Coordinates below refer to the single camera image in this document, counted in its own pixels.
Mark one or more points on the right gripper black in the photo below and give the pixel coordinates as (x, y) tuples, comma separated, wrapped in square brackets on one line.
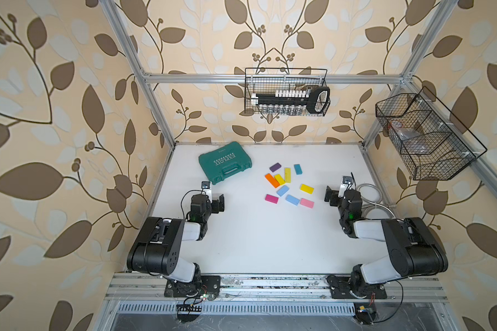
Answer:
[(334, 195)]

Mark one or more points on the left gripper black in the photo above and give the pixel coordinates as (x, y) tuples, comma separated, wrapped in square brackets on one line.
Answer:
[(213, 204)]

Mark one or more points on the pink block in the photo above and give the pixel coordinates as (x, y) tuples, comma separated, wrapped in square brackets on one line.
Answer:
[(307, 203)]

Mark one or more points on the light blue block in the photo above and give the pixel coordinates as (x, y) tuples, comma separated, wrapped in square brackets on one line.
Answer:
[(292, 200), (283, 190)]

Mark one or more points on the long yellow-green block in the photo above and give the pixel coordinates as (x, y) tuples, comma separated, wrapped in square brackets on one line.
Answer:
[(287, 175)]

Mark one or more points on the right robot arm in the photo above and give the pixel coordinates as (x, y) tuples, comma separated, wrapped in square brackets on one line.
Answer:
[(412, 250)]

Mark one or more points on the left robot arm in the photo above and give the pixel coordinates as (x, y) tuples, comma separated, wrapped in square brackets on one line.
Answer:
[(156, 250)]

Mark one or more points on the yellow block right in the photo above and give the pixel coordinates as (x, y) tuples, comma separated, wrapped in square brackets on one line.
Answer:
[(306, 189)]

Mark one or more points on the green plastic tool case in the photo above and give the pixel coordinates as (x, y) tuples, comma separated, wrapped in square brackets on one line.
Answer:
[(224, 162)]

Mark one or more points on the teal block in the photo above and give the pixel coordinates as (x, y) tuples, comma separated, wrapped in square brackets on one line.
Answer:
[(298, 169)]

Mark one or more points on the magenta block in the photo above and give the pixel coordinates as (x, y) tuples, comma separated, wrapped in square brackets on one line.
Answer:
[(271, 199)]

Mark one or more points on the yellow block beside orange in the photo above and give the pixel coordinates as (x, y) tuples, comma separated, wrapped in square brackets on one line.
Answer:
[(279, 179)]

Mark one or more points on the orange long block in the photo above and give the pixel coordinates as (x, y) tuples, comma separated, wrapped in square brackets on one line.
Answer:
[(272, 180)]

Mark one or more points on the purple block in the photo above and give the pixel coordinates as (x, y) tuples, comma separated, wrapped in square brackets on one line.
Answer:
[(275, 167)]

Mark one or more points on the plastic bag in basket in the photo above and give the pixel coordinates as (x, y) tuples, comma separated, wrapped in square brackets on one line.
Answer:
[(408, 140)]

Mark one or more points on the black tool in basket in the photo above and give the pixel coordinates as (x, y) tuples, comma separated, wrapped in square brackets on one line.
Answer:
[(313, 101)]

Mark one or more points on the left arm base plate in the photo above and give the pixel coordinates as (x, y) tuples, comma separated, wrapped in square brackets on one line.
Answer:
[(204, 287)]

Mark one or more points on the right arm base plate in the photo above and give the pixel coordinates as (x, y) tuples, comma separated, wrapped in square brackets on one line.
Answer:
[(354, 288)]

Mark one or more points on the right wire basket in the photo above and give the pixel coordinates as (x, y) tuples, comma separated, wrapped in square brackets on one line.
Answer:
[(453, 146)]

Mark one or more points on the wire basket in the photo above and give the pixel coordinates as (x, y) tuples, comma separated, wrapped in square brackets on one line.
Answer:
[(268, 80), (453, 146)]

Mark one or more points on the back wire basket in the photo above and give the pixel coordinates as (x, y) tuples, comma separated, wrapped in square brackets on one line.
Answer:
[(268, 80)]

